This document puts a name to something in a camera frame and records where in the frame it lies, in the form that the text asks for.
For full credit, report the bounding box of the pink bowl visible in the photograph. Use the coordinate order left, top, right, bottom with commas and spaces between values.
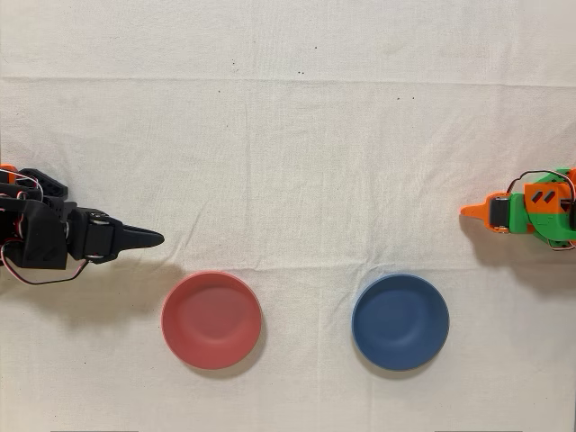
160, 269, 264, 371

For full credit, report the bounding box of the blue bowl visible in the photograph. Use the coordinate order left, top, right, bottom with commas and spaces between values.
350, 273, 451, 373

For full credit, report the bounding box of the white tablecloth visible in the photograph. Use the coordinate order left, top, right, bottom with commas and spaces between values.
0, 0, 576, 432

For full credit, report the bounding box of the orange arm servo cable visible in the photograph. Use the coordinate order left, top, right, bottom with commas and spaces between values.
504, 169, 576, 202

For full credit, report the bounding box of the black gripper servo cable loop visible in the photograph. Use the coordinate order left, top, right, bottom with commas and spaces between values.
0, 242, 87, 286

